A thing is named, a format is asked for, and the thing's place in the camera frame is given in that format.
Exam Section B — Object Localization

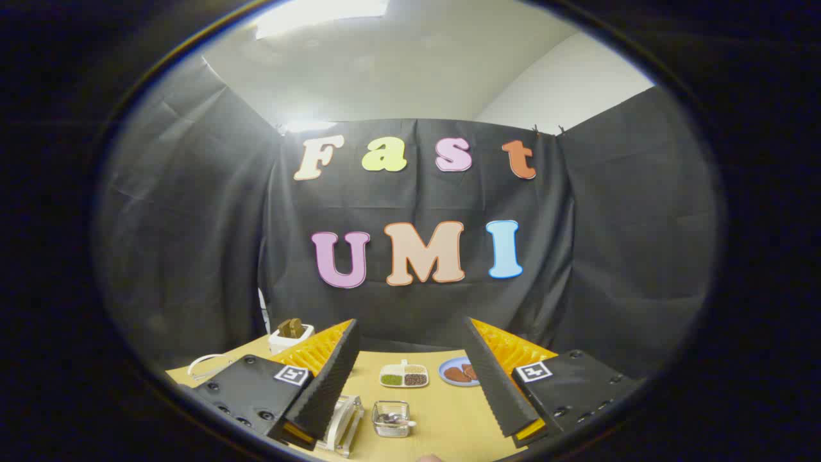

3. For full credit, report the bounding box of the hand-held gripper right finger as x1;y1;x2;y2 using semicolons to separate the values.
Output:
463;316;645;450

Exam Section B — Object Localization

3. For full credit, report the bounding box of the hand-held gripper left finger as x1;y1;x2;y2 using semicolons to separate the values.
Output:
182;319;361;452

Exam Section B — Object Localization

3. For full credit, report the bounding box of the white plate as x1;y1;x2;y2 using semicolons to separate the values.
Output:
326;398;355;450

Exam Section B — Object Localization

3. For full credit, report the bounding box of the clear dish rack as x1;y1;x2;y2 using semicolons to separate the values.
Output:
314;395;366;458

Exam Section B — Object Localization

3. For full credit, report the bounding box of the blue plate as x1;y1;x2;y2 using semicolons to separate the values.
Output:
439;357;482;387

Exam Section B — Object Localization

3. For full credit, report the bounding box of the white divided dish with beans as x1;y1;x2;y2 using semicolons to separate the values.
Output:
380;360;430;388

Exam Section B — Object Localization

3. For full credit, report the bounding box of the white square container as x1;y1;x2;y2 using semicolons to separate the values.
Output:
268;323;315;355

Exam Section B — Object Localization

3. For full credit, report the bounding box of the black backdrop cloth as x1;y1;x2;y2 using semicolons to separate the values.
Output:
95;56;720;381

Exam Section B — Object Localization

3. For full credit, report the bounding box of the ceiling light panel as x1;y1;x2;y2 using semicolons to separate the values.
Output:
255;0;390;40

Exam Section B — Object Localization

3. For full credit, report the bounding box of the white wire ring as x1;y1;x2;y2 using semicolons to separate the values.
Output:
187;354;235;384

